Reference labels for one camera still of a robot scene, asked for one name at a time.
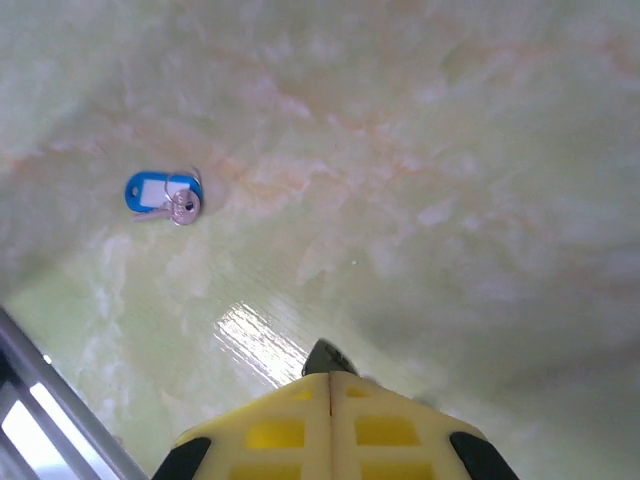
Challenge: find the silver key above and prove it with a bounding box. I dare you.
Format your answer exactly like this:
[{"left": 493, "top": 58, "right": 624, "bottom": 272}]
[{"left": 132, "top": 189, "right": 202, "bottom": 227}]

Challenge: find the small silver split ring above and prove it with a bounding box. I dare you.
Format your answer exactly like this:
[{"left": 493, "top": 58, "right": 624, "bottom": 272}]
[{"left": 161, "top": 167, "right": 202, "bottom": 202}]

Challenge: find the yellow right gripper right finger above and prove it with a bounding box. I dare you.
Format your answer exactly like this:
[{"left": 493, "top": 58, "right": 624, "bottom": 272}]
[{"left": 328, "top": 371, "right": 521, "bottom": 480}]

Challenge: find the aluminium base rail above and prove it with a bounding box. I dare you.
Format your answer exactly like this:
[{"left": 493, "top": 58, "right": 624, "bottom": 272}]
[{"left": 0, "top": 304, "right": 151, "bottom": 480}]

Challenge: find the blue plastic key tag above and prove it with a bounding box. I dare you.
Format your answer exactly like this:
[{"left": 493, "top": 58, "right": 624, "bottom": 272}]
[{"left": 124, "top": 171, "right": 204, "bottom": 214}]

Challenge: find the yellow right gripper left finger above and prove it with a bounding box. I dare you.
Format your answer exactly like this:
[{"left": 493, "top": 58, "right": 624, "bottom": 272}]
[{"left": 149, "top": 372, "right": 333, "bottom": 480}]

